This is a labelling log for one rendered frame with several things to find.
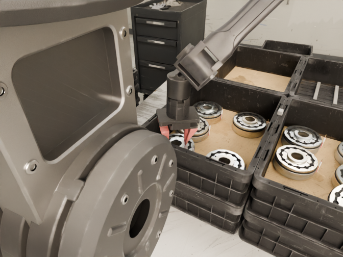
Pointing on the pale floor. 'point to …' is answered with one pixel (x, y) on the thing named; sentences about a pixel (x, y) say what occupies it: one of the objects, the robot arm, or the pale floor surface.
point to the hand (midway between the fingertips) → (176, 142)
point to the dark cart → (164, 39)
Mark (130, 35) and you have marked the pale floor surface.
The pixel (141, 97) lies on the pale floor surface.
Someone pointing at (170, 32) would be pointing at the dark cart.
